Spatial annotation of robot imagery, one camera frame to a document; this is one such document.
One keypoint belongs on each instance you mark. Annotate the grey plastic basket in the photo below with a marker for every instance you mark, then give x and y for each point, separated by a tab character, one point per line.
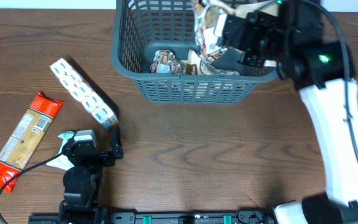
155	45

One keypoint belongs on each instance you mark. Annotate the tissue pack multipack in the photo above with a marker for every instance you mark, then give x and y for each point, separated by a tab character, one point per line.
83	93

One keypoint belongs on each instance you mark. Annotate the orange spaghetti packet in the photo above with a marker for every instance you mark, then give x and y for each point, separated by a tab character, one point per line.
27	135

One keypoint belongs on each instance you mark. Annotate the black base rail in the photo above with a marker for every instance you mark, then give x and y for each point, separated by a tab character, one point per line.
238	217

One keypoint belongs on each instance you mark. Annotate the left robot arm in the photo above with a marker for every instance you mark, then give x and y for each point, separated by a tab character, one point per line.
82	182

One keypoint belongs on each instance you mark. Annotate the mushroom pouch with label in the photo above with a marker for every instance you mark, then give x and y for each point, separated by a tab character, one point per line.
166	62

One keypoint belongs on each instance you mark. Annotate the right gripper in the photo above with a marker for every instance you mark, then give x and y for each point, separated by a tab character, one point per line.
260	20

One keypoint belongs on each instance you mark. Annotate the teal snack pouch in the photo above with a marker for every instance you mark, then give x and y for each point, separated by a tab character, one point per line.
62	161

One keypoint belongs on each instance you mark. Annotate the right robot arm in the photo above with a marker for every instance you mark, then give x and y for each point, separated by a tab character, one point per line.
310	49

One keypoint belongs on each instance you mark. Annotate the beige mushroom pouch brown header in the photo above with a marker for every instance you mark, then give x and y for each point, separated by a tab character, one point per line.
195	66

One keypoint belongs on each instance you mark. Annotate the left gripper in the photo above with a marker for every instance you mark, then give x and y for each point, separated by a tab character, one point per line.
115	147

